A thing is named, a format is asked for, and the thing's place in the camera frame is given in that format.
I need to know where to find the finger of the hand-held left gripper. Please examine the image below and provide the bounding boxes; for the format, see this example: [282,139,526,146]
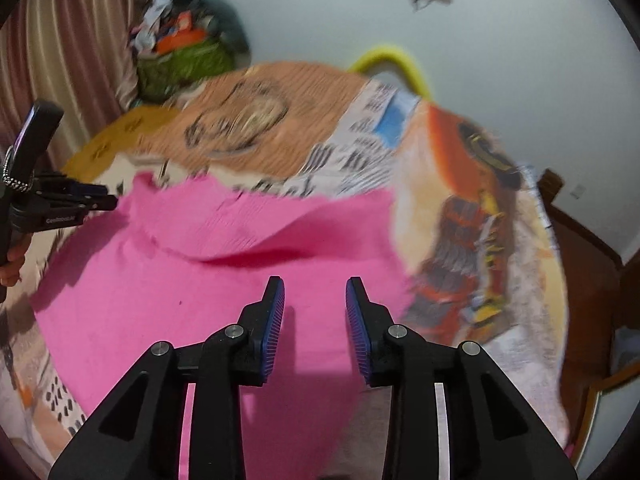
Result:
[36,174,109,199]
[30,192,120,217]

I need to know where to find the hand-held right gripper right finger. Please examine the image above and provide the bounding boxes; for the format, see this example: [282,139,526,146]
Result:
[345,276,581,480]

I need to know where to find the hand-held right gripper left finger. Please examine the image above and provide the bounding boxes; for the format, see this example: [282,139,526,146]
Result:
[47,276,286,480]

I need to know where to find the pink buttoned cardigan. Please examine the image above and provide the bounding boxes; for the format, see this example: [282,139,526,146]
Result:
[30,172,417,480]

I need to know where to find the pile of clothes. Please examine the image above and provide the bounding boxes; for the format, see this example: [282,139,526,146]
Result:
[129,0,213,56]

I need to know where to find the person's left hand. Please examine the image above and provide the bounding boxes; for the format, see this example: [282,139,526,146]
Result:
[0,236,29,304]

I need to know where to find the wooden folding laptop table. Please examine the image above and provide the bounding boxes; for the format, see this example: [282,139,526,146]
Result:
[59,104,182,182]

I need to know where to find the striped curtain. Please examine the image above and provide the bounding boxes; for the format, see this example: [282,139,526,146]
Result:
[0,0,167,171]

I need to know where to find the green cloth covered table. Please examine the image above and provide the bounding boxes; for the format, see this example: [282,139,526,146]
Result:
[135,42,237,104]

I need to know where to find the printed blanket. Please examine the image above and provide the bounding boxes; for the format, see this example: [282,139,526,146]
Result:
[0,61,574,480]

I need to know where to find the orange box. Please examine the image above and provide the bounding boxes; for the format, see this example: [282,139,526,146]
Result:
[155,27,207,54]

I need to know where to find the grey garment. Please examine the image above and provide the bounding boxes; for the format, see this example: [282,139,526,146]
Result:
[200,0,251,57]

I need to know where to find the yellow foam tube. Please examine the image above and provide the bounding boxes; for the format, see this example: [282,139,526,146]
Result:
[347,45,434,99]

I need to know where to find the wooden bed post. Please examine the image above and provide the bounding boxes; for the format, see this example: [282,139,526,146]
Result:
[537,168,566,207]

